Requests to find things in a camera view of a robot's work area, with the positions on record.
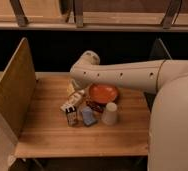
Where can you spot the right dark side panel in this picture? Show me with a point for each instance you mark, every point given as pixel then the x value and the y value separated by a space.
pixel 158 52

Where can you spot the metal shelf bracket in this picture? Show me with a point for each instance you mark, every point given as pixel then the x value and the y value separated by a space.
pixel 78 13
pixel 21 19
pixel 171 14

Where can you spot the dark red snack wrapper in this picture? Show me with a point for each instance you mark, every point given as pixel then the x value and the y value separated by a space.
pixel 94 106

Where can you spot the left wooden side panel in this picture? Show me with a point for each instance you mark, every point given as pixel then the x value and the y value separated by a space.
pixel 17 84

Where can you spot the patterned eraser block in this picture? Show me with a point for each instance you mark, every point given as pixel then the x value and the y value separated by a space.
pixel 71 114

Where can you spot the middle metal shelf bracket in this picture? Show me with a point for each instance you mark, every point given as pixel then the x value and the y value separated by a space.
pixel 78 13

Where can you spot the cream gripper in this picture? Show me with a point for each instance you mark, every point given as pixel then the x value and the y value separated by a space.
pixel 72 87

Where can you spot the orange plate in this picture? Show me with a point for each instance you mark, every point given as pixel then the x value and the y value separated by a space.
pixel 102 94

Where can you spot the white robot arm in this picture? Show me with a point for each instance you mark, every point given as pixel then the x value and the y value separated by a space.
pixel 168 81

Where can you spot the right metal shelf bracket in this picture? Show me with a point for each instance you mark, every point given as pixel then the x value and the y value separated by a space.
pixel 171 14

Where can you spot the left metal shelf bracket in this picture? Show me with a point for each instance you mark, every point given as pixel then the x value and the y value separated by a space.
pixel 21 19

